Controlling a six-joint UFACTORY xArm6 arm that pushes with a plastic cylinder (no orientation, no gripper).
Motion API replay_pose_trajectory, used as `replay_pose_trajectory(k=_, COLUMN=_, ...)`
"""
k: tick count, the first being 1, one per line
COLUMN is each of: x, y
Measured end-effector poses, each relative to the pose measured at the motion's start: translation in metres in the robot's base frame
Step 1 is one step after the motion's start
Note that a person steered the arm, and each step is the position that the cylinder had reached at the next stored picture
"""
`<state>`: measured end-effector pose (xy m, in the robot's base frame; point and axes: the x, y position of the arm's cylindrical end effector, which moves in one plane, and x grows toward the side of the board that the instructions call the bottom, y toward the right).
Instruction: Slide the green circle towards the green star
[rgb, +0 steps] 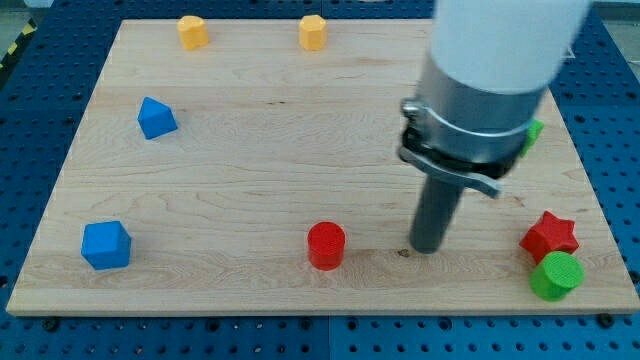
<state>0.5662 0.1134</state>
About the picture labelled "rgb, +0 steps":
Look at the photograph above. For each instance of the yellow hexagon block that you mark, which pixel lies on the yellow hexagon block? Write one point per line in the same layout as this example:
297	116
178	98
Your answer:
312	32

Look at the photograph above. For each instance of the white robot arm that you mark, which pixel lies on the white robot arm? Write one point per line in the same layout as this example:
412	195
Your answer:
486	69

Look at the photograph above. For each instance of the yellow heart block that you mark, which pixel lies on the yellow heart block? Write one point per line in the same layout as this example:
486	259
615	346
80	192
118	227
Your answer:
192	31

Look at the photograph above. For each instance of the green star block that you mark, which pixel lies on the green star block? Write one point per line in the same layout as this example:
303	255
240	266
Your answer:
533	132

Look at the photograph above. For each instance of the red star block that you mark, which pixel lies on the red star block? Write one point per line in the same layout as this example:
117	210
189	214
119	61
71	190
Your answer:
549	234

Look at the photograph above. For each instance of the blue triangular block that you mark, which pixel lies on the blue triangular block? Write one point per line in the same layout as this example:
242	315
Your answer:
155	118

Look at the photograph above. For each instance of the green cylinder block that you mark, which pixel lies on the green cylinder block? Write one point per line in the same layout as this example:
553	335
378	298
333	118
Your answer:
558	274

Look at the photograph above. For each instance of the red cylinder block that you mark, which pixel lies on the red cylinder block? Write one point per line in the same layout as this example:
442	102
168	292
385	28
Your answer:
326	242

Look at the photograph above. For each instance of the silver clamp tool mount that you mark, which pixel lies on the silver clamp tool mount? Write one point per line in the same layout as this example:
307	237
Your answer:
461	135

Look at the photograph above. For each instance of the blue cube block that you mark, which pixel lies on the blue cube block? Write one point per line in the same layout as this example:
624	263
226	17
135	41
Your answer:
106	245

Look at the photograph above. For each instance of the wooden board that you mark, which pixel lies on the wooden board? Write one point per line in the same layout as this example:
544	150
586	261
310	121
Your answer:
271	140

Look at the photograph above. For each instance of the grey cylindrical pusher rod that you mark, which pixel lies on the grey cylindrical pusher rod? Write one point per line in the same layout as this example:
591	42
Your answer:
436	207

